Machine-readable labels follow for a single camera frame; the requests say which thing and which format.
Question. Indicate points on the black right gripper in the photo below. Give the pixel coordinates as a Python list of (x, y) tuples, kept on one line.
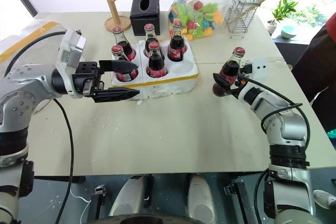
[(245, 73)]

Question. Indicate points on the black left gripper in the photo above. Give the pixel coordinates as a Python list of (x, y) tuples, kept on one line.
[(85, 77)]

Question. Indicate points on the glass cola bottle red cap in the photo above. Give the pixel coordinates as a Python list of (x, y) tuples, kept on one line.
[(150, 35), (156, 64), (177, 47), (118, 53), (127, 48), (231, 68)]

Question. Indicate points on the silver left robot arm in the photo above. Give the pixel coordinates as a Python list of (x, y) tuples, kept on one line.
[(23, 87)]

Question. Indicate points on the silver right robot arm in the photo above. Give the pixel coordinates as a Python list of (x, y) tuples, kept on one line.
[(288, 127)]

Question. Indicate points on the white foam crate yellow tape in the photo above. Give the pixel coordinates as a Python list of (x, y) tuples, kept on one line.
[(181, 77)]

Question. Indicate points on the black tissue box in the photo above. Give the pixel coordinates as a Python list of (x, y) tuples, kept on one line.
[(144, 16)]

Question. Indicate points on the white foam box yellow tape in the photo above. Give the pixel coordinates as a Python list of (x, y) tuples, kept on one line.
[(34, 28)]

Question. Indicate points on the black window ledge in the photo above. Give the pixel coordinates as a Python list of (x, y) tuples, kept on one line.
[(291, 51)]

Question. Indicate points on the plastic bag of colourful blocks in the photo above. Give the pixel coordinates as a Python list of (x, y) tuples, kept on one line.
[(202, 11)]

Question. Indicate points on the wooden mug tree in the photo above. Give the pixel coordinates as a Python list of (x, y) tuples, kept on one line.
[(111, 1)]

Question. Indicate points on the teal bowl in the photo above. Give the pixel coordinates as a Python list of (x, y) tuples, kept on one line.
[(288, 32)]

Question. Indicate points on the person in dark red clothes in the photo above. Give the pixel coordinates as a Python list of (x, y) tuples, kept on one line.
[(315, 69)]

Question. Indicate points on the small green potted plant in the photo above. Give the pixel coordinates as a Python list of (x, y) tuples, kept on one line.
[(282, 10)]

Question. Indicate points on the white rounded shell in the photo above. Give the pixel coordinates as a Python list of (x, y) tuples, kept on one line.
[(128, 197), (200, 200)]

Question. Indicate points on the grey shoe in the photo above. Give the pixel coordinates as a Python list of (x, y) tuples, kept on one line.
[(325, 199)]

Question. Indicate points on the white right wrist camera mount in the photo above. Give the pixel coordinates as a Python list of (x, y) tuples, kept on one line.
[(260, 68)]

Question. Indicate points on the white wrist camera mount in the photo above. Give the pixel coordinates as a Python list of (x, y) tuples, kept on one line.
[(260, 68), (67, 44)]

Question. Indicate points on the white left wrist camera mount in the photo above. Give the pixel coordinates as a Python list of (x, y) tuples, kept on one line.
[(67, 44)]

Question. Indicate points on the black metal bracket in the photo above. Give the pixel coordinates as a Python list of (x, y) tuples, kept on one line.
[(237, 200), (99, 200)]

